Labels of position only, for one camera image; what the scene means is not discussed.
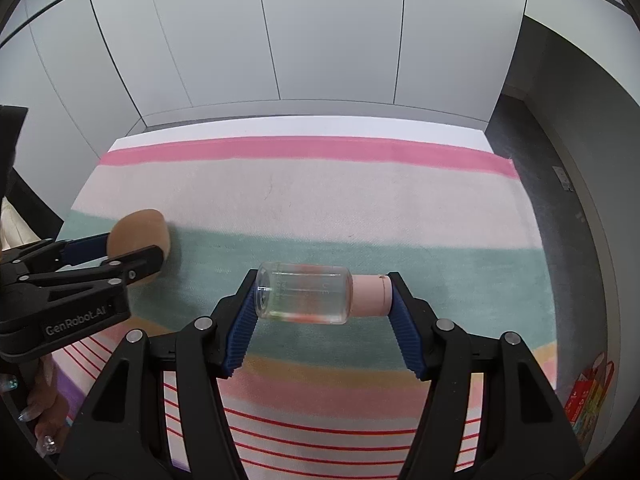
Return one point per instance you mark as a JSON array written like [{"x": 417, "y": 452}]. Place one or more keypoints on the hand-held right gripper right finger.
[{"x": 405, "y": 332}]

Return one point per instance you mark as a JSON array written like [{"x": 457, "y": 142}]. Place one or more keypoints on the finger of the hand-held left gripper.
[
  {"x": 135, "y": 262},
  {"x": 85, "y": 250}
]

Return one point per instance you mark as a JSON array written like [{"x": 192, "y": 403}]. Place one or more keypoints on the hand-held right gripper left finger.
[{"x": 240, "y": 332}]

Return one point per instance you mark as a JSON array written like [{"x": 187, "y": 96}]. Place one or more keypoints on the brown makeup sponge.
[{"x": 137, "y": 232}]

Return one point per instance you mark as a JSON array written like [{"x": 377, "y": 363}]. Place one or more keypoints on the clear bottle with pink cap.
[{"x": 300, "y": 295}]

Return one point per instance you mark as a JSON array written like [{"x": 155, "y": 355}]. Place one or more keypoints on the person's left hand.
[{"x": 47, "y": 410}]

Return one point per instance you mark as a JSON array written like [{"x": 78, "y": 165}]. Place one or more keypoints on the striped pastel cloth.
[{"x": 325, "y": 200}]

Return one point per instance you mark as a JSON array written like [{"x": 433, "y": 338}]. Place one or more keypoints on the colourful red carton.
[{"x": 587, "y": 400}]

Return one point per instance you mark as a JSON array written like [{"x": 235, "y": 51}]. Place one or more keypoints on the floor outlet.
[{"x": 564, "y": 177}]

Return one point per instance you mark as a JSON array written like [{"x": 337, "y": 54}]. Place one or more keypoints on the tall white cabinet doors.
[{"x": 300, "y": 35}]

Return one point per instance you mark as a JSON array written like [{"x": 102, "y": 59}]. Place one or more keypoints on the white counter cabinet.
[{"x": 575, "y": 35}]

